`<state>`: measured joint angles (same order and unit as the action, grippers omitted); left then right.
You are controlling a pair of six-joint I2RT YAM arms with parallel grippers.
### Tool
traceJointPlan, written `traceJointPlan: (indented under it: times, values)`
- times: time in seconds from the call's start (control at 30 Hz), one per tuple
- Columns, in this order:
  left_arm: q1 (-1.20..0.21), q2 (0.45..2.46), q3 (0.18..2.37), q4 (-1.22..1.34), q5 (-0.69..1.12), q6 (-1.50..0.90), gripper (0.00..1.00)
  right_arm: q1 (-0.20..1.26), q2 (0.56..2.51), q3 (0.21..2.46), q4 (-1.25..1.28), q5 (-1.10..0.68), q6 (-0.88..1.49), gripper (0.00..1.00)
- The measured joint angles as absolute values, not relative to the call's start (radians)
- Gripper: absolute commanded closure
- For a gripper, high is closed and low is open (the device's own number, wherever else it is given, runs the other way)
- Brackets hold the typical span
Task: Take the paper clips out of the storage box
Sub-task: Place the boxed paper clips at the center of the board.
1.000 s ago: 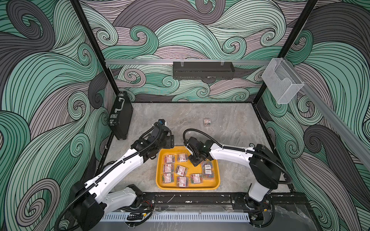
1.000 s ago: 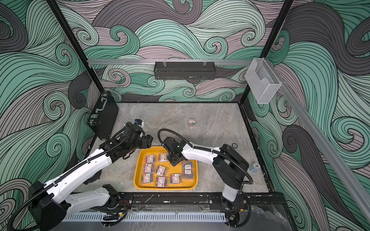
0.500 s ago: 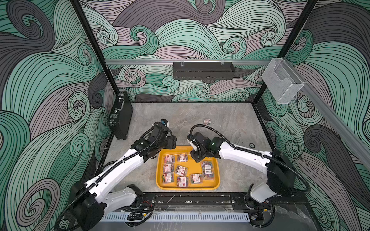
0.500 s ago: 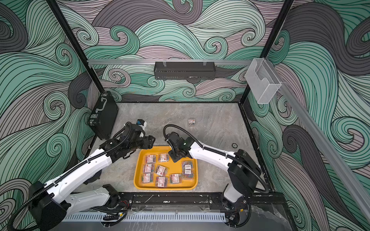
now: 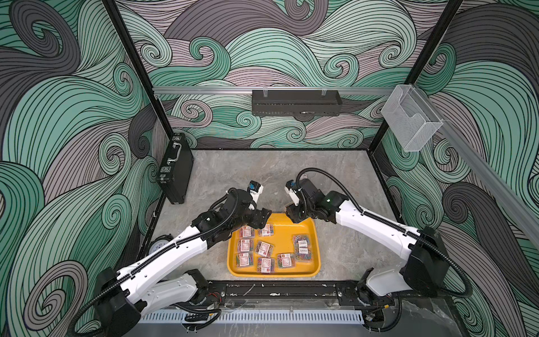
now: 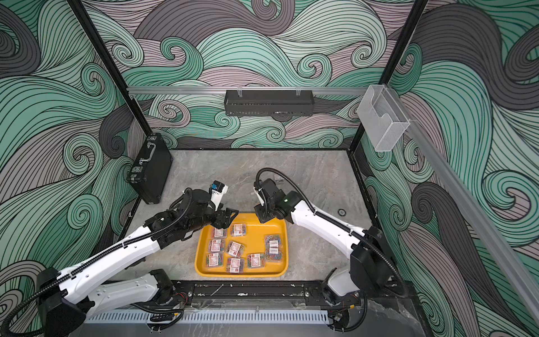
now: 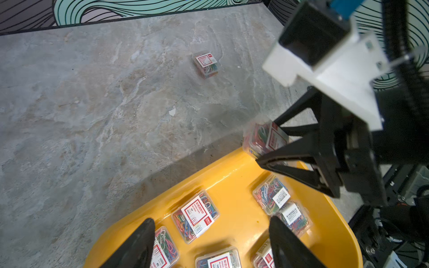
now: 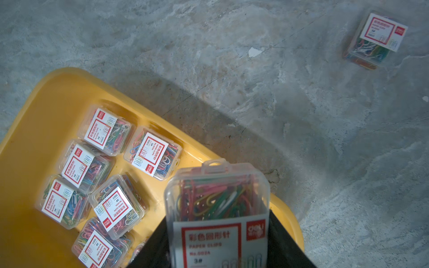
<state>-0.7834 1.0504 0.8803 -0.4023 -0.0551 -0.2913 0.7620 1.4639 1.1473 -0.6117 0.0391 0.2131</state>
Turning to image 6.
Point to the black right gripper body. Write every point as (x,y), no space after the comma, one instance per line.
(266,212)

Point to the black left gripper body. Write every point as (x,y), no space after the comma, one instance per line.
(215,218)

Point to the paper clip box two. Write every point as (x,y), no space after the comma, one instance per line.
(219,233)

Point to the paper clip box one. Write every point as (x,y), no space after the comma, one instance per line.
(238,230)

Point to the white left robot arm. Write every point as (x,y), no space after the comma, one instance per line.
(66,298)

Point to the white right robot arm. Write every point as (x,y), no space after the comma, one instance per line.
(371,270)

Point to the paper clip box four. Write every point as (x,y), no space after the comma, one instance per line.
(216,246)

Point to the paper clip box five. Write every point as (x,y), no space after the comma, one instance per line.
(235,249)

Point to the paper clip box nine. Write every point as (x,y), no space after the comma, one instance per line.
(273,241)

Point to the paper clip box six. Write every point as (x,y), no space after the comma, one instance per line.
(214,260)

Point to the paper clip box seven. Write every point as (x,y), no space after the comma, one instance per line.
(235,265)

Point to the paper clip box ten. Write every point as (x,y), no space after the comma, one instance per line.
(274,255)

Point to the paper clip box eight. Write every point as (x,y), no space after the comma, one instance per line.
(256,261)

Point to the yellow plastic tray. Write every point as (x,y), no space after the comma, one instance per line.
(247,248)

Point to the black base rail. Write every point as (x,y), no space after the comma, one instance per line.
(299,293)

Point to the black briefcase with metal handle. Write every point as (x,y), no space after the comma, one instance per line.
(150,170)

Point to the black wall-mounted shelf tray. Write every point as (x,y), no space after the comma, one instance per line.
(269,103)

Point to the white slotted cable duct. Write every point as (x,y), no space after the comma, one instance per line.
(220,316)

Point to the clear acrylic wall holder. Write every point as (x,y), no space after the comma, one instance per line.
(381,113)

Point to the aluminium wall rail back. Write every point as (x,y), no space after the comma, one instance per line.
(221,90)

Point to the aluminium wall rail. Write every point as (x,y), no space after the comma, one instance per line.
(221,90)
(462,174)

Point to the black corner frame post left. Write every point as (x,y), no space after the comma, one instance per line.
(89,28)

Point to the black corner frame post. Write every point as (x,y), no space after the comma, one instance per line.
(89,28)
(403,40)

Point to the aluminium wall rail right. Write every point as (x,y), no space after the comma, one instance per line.
(462,174)

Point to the black corner frame post right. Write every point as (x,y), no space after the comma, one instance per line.
(403,40)

